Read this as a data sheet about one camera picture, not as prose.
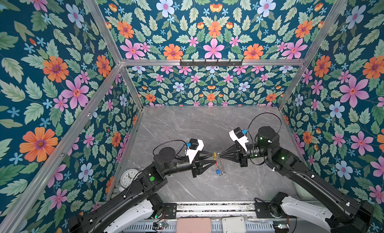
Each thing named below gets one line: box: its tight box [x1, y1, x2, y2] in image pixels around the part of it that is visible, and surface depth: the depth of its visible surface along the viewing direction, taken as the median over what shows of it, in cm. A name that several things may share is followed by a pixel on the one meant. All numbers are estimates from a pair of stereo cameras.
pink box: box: [176, 217, 212, 233], surface depth 71 cm
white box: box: [221, 216, 246, 233], surface depth 70 cm
